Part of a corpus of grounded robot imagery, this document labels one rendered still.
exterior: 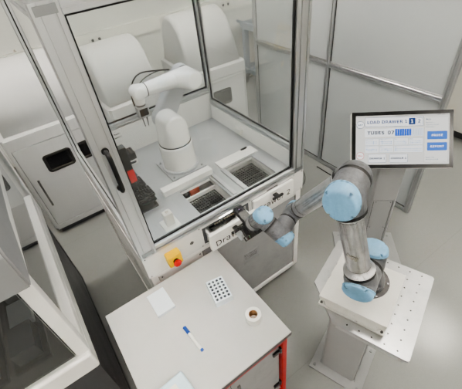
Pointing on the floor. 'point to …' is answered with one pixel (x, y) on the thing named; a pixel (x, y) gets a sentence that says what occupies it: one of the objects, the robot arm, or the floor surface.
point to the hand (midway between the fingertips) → (238, 229)
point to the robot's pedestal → (342, 358)
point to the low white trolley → (202, 333)
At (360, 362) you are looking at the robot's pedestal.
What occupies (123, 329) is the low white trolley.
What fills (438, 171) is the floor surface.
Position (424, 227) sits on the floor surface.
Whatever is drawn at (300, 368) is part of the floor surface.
